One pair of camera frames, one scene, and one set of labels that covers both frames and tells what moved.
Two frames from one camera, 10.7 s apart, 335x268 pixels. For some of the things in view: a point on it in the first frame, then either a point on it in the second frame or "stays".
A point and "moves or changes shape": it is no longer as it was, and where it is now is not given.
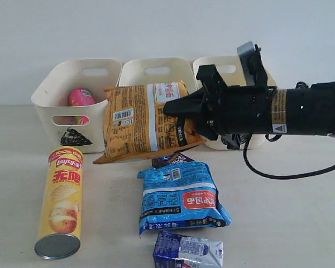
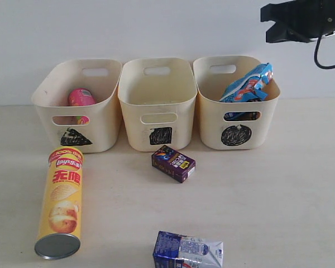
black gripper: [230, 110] -> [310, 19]
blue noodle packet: [180, 195] moves or changes shape
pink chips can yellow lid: [81, 96] stays
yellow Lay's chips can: [61, 232] stays
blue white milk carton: [171, 250] stays
